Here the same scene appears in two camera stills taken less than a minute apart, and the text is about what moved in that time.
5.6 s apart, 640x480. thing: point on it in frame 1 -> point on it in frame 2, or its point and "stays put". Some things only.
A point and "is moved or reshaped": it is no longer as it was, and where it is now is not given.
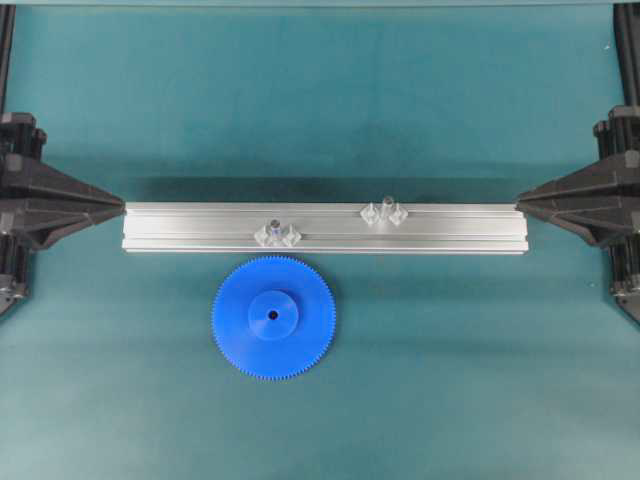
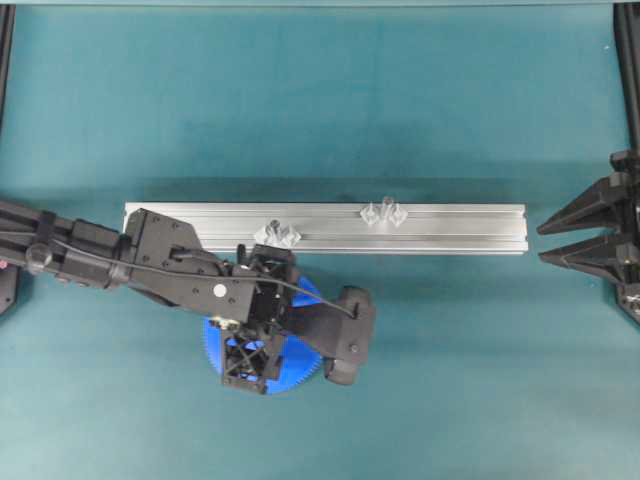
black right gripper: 613,180 -> 597,208
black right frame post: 627,28 stays put
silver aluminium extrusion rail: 324,227 stays put
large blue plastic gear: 274,317 is moved or reshaped
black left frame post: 7,29 stays put
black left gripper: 27,180 -> 249,353
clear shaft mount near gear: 289,237 stays put
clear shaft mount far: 396,215 stays put
